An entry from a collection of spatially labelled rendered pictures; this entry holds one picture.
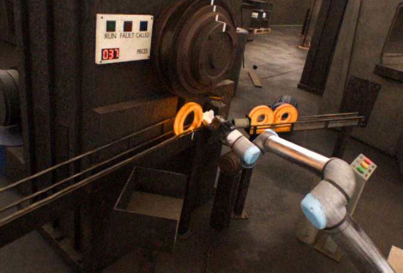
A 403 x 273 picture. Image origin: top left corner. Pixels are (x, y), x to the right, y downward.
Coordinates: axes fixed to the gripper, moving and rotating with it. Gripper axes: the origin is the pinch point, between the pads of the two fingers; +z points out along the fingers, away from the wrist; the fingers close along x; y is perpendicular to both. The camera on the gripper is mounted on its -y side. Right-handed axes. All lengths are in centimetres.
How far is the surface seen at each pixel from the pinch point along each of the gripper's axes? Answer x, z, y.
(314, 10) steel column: -837, 270, -52
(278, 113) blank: -44, -22, 8
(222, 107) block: -10.1, -3.9, 5.7
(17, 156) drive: 56, 73, -77
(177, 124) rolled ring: 21.8, -2.2, 1.7
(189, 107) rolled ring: 15.4, -0.5, 9.2
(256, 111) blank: -32.6, -14.4, 5.3
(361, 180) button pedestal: -43, -80, 7
